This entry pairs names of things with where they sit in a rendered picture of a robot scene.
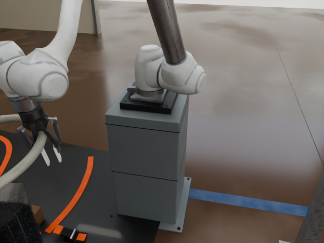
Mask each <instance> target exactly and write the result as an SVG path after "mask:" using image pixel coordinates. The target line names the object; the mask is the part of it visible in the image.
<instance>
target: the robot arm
mask: <svg viewBox="0 0 324 243"><path fill-rule="evenodd" d="M82 2H83V0H62V5H61V12H60V18H59V25H58V30H57V34H56V36H55V37H54V39H53V40H52V42H51V43H50V44H49V45H48V46H46V47H44V48H36V49H35V50H34V51H32V52H31V53H30V54H28V55H27V56H25V54H24V52H23V51H22V50H21V48H20V47H19V46H18V45H17V44H16V43H15V42H13V41H0V89H1V90H2V91H3V92H4V93H5V94H6V96H7V98H8V100H9V102H10V104H11V105H12V107H13V109H14V111H15V112H18V114H19V116H20V118H21V120H22V122H23V124H22V126H19V127H17V133H18V134H20V135H21V136H22V138H23V140H24V141H25V143H26V145H27V146H28V148H29V150H31V149H32V148H33V146H34V145H33V143H32V141H31V140H30V138H29V136H28V134H27V133H26V131H25V128H26V129H28V130H30V131H31V132H32V136H33V139H34V143H35V142H36V140H37V136H38V133H37V132H39V131H43V132H44V133H45V134H46V135H47V136H48V138H49V139H50V141H51V142H52V143H53V149H54V151H55V154H56V156H57V158H58V160H59V162H61V161H62V160H61V155H60V152H61V148H60V146H59V144H62V137H61V134H60V131H59V128H58V125H57V117H53V118H49V117H48V116H47V115H46V114H45V112H44V109H43V107H42V105H41V103H42V102H44V103H45V102H53V101H56V100H59V99H60V98H62V97H63V96H64V95H65V94H66V92H67V91H68V86H69V81H68V76H67V73H68V67H67V60H68V58H69V55H70V53H71V51H72V49H73V47H74V44H75V41H76V37H77V33H78V26H79V20H80V14H81V5H82ZM147 4H148V7H149V10H150V14H151V17H152V20H153V23H154V26H155V29H156V32H157V35H158V38H159V41H160V45H161V48H160V47H159V46H157V45H145V46H142V47H141V48H140V49H139V51H138V52H137V55H136V58H135V82H136V86H128V88H127V91H129V92H132V93H134V94H133V95H132V96H131V97H130V98H131V100H139V101H148V102H156V103H160V104H161V103H163V99H164V97H165V94H166V92H167V91H168V90H169V91H172V92H175V93H178V94H182V95H194V94H197V93H199V92H201V91H202V90H203V88H204V86H205V84H206V79H207V76H206V73H205V71H204V69H203V68H202V67H201V66H199V65H198V64H197V62H196V61H195V59H194V58H193V56H192V54H191V53H189V52H188V51H186V50H185V46H184V42H183V38H182V33H181V29H180V25H179V20H178V17H177V12H176V7H175V2H174V0H147ZM48 122H50V123H51V124H53V128H54V131H55V134H56V137H57V139H58V140H57V139H56V138H55V136H54V135H53V134H52V132H51V131H50V130H49V128H48V126H47V124H48Z"/></svg>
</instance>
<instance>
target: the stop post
mask: <svg viewBox="0 0 324 243"><path fill-rule="evenodd" d="M323 232H324V173H323V175H322V178H321V180H320V182H319V185H318V187H317V190H316V192H315V194H314V197H313V199H312V201H311V203H310V206H309V208H308V211H307V213H306V216H305V218H304V220H303V223H302V225H301V227H300V230H299V232H298V235H297V237H296V240H295V242H294V243H319V241H320V239H321V237H322V235H323ZM279 243H288V242H284V241H280V240H279Z"/></svg>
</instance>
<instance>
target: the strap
mask: <svg viewBox="0 0 324 243"><path fill-rule="evenodd" d="M0 140H1V141H2V142H4V144H5V145H6V155H5V158H4V160H3V162H2V164H1V166H0V176H1V175H2V173H3V171H4V170H5V168H6V166H7V164H8V162H9V159H10V157H11V154H12V145H11V143H10V141H9V140H8V139H7V138H5V137H3V136H1V135H0ZM93 161H94V157H93V156H92V157H88V164H87V169H86V172H85V175H84V178H83V180H82V182H81V185H80V187H79V189H78V191H77V192H76V194H75V196H74V197H73V199H72V200H71V202H70V203H69V204H68V206H67V207H66V208H65V209H64V211H63V212H62V213H61V214H60V215H59V216H58V217H57V218H56V219H55V220H54V221H53V222H52V224H51V225H50V226H49V227H48V228H47V229H46V230H45V232H47V233H49V234H50V233H51V232H52V231H53V230H54V229H55V227H56V225H58V224H59V223H60V222H61V221H62V220H63V219H64V218H65V217H66V216H67V215H68V213H69V212H70V211H71V210H72V208H73V207H74V206H75V204H76V203H77V201H78V200H79V198H80V197H81V195H82V193H83V191H84V189H85V187H86V185H87V183H88V180H89V178H90V175H91V172H92V168H93Z"/></svg>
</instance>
